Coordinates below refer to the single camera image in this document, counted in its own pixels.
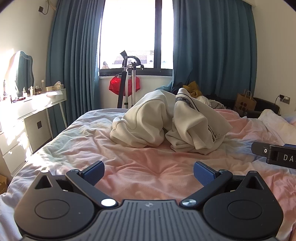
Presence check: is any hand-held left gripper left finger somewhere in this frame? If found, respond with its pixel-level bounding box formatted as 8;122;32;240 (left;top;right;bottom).
35;160;118;208

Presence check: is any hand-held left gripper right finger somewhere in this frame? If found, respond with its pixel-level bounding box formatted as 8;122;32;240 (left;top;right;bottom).
180;161;264;208

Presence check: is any cream white hoodie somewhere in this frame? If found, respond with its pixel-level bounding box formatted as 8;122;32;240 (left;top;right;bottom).
110;88;233;155

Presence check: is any white pillow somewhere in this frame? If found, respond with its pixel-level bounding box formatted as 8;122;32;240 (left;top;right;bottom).
258;109;296;139

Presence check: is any black armchair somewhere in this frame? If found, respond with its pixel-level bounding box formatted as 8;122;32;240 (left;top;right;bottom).
240;97;281;117

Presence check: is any brown paper bag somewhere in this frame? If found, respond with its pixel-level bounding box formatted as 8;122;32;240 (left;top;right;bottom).
233;91;257;113

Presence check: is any bed with pink sheet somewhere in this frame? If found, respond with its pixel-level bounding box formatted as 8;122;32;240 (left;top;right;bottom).
0;108;296;241

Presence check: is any white vanity desk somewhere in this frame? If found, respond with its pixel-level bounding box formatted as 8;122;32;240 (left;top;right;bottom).
0;88;67;176

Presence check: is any yellow garment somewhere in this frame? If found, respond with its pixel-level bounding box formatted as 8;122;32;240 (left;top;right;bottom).
187;81;203;98

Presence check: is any red garment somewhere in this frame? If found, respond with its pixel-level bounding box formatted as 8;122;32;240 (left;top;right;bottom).
109;75;141;93

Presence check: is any garment steamer stand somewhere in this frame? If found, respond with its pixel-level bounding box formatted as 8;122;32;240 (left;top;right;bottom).
117;49;145;109

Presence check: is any cardboard box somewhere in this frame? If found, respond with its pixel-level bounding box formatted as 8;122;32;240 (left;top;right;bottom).
0;174;7;195

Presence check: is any tissue box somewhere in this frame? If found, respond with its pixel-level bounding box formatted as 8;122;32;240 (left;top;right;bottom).
46;81;64;92

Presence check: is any teal curtain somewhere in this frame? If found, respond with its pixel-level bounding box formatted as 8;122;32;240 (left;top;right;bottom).
46;0;105;139
171;0;258;102

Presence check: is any window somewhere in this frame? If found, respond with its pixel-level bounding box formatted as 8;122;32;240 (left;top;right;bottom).
98;0;174;77

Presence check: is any wall socket with charger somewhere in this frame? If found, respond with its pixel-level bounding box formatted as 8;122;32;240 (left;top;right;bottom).
275;94;290;109

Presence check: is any wavy frame mirror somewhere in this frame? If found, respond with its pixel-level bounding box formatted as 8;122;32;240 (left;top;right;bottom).
5;50;35;98

